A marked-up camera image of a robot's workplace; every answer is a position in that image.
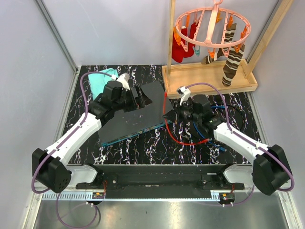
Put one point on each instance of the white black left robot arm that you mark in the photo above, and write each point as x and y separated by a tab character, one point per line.
50	166

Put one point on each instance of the pink round clip hanger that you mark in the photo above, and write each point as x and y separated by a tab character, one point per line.
217	14

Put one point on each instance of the dark grey network switch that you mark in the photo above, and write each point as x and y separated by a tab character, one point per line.
130	124

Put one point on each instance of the brown striped sock long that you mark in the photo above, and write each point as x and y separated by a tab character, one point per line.
231	65

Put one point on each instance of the red sock right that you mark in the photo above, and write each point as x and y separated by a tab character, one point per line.
190	51

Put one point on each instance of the folded teal cloth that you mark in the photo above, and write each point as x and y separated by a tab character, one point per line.
98	81

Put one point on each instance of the red sock left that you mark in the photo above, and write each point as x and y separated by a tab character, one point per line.
178	52

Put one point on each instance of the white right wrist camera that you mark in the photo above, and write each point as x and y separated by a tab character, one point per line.
184	93

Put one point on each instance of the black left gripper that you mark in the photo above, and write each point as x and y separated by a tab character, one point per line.
142	100

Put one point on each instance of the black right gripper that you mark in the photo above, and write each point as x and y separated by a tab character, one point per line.
171	115

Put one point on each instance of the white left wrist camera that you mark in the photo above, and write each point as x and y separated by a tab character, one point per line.
123	79

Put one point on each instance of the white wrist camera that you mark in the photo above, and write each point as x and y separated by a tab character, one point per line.
123	79
184	93

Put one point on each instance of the wooden rack with tray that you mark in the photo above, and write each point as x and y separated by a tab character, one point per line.
245	81

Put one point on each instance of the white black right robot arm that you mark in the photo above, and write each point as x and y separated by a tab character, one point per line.
269	170

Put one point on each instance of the red sock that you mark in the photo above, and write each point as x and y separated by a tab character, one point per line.
190	51
178	52

